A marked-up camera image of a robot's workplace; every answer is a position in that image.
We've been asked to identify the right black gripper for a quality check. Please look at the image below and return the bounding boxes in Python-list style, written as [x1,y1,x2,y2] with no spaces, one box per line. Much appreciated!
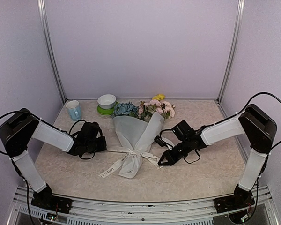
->
[158,138,192,165]

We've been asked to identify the cream printed ribbon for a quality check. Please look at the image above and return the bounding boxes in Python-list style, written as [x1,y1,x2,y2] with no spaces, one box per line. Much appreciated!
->
[99,147,163,179]

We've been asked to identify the pink fake flower bunch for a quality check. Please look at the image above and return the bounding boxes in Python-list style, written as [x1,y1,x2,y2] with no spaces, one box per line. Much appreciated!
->
[137,99,176,121]

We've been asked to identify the yellow fake flower stem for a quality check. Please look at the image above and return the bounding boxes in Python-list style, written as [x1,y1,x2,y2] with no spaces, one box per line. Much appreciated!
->
[152,93,165,101]

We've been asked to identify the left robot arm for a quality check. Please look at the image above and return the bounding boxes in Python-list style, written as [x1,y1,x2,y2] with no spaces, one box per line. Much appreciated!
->
[0,108,107,214]

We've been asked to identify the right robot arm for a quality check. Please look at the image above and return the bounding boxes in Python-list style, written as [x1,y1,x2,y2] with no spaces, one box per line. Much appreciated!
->
[155,104,277,213]

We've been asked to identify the green plate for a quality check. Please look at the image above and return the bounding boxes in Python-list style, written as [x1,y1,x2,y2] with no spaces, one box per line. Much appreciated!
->
[97,101,119,116]

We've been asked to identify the light blue mug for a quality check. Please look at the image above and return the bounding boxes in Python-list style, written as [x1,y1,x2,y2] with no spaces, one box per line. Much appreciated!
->
[66,100,81,121]

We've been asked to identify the white ceramic bowl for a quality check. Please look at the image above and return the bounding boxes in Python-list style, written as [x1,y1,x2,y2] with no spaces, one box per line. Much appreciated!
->
[97,94,117,109]

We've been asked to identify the front aluminium rail base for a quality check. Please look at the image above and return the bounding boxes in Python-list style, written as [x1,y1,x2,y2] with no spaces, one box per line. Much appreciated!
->
[6,186,281,225]

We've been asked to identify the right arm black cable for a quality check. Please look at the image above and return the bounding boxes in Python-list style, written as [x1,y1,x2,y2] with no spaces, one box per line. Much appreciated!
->
[234,92,281,150]

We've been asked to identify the left aluminium frame post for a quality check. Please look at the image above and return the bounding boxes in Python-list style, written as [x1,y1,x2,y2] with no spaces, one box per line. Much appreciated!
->
[37,0,67,104]

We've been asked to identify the aluminium frame post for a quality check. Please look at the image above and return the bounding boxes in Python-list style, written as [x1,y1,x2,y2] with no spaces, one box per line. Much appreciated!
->
[217,0,245,105]
[37,0,67,104]

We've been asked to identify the right aluminium frame post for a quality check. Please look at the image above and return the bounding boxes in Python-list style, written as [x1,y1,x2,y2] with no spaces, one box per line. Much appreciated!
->
[217,0,245,105]

